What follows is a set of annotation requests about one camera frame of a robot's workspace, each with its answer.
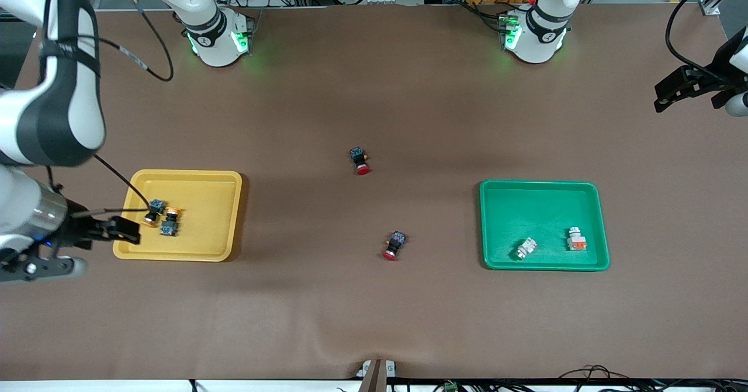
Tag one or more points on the red push button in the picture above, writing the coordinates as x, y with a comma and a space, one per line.
359, 160
395, 245

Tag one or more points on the small green connector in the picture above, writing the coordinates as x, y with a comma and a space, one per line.
450, 387

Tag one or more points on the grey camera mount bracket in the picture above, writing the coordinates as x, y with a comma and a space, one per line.
377, 374

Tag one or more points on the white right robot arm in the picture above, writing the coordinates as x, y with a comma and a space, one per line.
204, 35

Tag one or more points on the white button orange base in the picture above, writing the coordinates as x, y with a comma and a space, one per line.
577, 239

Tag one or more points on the green button white body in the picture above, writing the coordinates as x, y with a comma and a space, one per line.
526, 249

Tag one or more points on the green plastic tray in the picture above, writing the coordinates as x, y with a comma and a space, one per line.
543, 217

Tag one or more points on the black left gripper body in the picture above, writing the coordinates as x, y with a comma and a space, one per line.
706, 80

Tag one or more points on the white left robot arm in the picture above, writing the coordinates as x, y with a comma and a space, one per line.
540, 38

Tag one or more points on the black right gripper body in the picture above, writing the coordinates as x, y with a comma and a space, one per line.
76, 229

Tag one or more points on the yellow push button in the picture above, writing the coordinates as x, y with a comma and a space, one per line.
170, 222
154, 212

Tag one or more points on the brown table mat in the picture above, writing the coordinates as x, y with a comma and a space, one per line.
374, 322

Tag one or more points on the yellow plastic tray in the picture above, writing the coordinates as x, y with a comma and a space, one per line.
204, 222

